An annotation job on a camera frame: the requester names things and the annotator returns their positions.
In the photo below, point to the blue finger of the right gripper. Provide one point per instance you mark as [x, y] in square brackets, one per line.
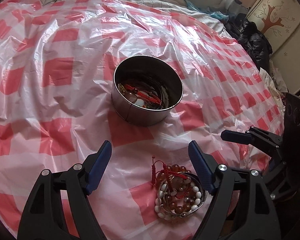
[236, 137]
[264, 140]

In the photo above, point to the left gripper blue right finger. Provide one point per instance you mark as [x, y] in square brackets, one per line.
[241, 207]

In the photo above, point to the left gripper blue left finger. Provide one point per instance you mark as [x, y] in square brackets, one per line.
[43, 216]

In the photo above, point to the silver wire bangle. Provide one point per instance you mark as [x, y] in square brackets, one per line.
[179, 196]

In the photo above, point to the white papers beside bed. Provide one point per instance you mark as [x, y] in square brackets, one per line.
[274, 81]

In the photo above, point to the black puffer jacket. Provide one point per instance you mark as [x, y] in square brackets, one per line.
[251, 39]

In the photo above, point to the round stainless steel tin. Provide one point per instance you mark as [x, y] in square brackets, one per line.
[146, 89]

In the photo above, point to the light blue plastic bag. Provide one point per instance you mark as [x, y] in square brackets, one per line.
[211, 12]

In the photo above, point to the wardrobe with tree decal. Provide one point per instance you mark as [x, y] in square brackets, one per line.
[279, 21]

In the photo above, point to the red white checkered plastic sheet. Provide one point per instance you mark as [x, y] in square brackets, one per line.
[75, 73]

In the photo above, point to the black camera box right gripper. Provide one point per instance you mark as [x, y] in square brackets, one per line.
[292, 117]

